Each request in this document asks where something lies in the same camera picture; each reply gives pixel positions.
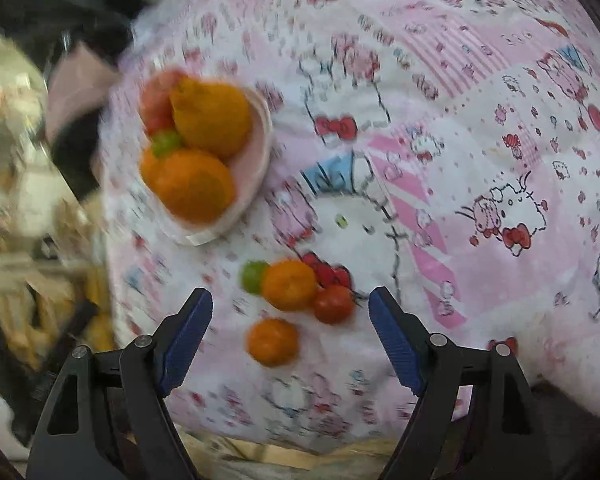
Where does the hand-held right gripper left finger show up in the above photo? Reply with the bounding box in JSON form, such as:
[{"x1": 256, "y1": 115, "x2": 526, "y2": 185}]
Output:
[{"x1": 26, "y1": 287, "x2": 214, "y2": 480}]

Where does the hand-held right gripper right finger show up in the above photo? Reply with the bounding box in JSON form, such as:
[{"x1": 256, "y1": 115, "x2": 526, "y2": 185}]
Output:
[{"x1": 367, "y1": 286, "x2": 556, "y2": 480}]

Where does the red cherry tomato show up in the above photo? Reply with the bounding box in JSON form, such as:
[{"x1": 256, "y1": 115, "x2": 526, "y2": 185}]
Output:
[{"x1": 313, "y1": 285, "x2": 356, "y2": 325}]

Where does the small mandarin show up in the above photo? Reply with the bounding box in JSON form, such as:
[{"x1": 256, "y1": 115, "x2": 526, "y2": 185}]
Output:
[
  {"x1": 261, "y1": 259, "x2": 318, "y2": 312},
  {"x1": 246, "y1": 317, "x2": 300, "y2": 367}
]

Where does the green grape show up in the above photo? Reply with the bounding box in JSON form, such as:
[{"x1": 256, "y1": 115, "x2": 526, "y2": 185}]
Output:
[
  {"x1": 240, "y1": 260, "x2": 270, "y2": 295},
  {"x1": 152, "y1": 130, "x2": 183, "y2": 157}
]

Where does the large round orange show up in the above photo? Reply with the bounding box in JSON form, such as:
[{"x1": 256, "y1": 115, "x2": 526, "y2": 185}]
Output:
[
  {"x1": 140, "y1": 147, "x2": 161, "y2": 188},
  {"x1": 150, "y1": 149, "x2": 237, "y2": 225}
]

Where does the pink strawberry pattern plate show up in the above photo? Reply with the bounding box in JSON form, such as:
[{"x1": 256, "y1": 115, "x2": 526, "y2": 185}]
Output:
[{"x1": 130, "y1": 77, "x2": 273, "y2": 247}]

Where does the bumpy orange with stem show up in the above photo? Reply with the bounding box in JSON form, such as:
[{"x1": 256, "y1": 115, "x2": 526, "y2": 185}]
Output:
[{"x1": 169, "y1": 77, "x2": 253, "y2": 158}]

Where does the red apple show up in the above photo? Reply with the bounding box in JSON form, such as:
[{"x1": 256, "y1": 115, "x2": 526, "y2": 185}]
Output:
[{"x1": 139, "y1": 70, "x2": 188, "y2": 136}]

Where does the pink cartoon printed blanket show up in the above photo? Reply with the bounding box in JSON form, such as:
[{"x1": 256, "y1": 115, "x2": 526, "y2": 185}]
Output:
[{"x1": 97, "y1": 0, "x2": 600, "y2": 456}]

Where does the dark cloth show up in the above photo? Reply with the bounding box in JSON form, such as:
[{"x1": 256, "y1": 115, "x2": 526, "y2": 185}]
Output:
[{"x1": 50, "y1": 105, "x2": 106, "y2": 196}]

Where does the pink cloth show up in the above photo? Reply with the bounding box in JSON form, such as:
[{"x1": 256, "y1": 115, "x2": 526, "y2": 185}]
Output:
[{"x1": 45, "y1": 42, "x2": 123, "y2": 128}]

